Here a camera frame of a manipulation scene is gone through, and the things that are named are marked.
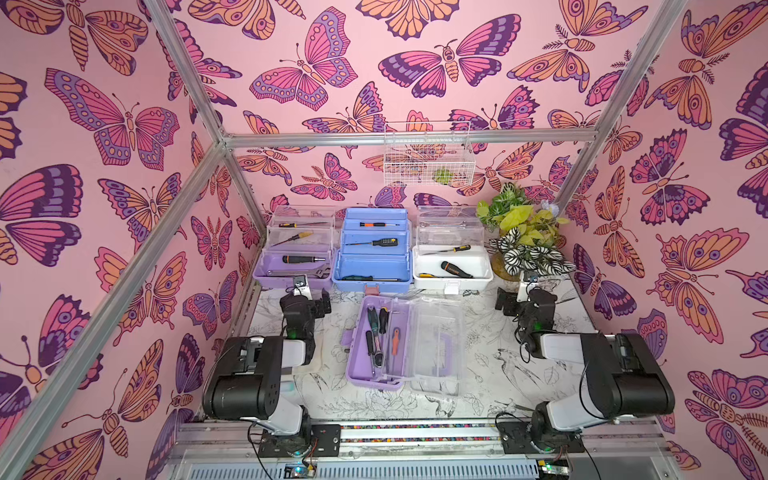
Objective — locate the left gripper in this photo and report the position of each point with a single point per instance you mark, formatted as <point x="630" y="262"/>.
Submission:
<point x="320" y="302"/>

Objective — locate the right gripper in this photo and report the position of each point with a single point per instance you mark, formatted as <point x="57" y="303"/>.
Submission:
<point x="509" y="300"/>

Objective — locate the purple toolbox clear lid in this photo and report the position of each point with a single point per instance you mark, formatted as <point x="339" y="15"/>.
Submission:
<point x="416" y="343"/>

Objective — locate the white toolbox clear lid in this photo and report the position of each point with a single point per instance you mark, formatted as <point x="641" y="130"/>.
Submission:
<point x="454" y="234"/>

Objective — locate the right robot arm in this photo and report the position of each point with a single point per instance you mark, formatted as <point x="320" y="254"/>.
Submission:
<point x="619" y="375"/>

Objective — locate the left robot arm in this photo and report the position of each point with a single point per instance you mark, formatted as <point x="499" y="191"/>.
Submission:
<point x="245" y="383"/>

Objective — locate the black orange screwdriver in purple box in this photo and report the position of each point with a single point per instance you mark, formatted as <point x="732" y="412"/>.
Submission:
<point x="302" y="259"/>

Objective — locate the potted leafy plant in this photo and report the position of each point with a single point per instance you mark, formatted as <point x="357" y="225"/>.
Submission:
<point x="527" y="244"/>

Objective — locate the back purple open toolbox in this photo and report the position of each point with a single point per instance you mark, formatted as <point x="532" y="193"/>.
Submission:
<point x="297" y="230"/>

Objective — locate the blue open toolbox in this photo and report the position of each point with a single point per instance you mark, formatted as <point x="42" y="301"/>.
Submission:
<point x="368" y="268"/>

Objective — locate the black orange screwdriver in white box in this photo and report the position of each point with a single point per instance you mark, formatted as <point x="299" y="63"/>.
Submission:
<point x="454" y="270"/>

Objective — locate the black yellow screwdriver in blue box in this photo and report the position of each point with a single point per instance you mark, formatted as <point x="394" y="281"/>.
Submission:
<point x="383" y="242"/>

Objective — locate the white wire basket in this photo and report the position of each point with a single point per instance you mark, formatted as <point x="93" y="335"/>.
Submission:
<point x="423" y="157"/>

